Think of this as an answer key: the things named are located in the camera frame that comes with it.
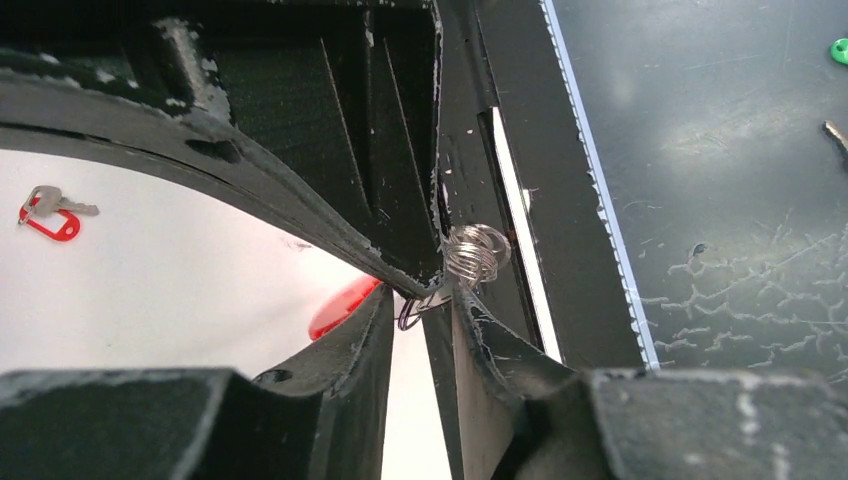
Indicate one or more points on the white slotted cable duct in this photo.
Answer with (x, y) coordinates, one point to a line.
(638, 320)

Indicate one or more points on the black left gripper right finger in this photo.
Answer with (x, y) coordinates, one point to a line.
(522, 415)

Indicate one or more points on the key with red tag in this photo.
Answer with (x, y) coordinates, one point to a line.
(46, 201)

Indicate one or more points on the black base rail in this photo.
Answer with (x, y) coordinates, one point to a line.
(511, 159)

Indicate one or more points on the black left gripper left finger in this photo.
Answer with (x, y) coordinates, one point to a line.
(320, 414)

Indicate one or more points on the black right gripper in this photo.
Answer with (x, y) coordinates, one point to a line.
(317, 117)

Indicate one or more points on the green plastic piece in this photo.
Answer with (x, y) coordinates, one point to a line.
(839, 51)

